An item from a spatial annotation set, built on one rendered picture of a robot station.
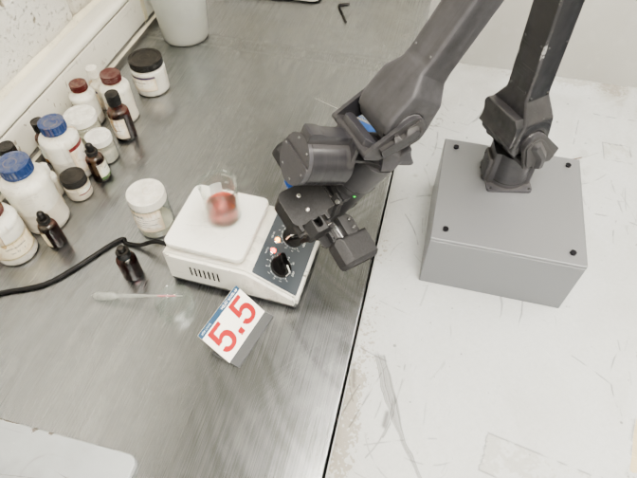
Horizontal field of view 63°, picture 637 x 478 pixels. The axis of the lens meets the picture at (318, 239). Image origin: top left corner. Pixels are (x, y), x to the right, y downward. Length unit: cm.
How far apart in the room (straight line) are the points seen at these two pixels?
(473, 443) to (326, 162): 39
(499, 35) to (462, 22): 159
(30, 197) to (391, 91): 57
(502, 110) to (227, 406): 51
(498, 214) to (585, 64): 149
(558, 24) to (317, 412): 53
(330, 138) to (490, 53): 166
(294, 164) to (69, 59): 68
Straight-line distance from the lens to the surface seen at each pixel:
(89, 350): 80
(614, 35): 218
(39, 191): 89
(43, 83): 109
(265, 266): 74
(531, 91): 69
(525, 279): 79
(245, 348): 74
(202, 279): 79
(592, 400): 79
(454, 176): 81
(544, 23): 65
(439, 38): 55
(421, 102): 56
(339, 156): 56
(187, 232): 76
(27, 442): 77
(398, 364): 74
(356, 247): 66
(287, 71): 118
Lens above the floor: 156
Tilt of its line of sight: 52 degrees down
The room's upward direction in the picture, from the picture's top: straight up
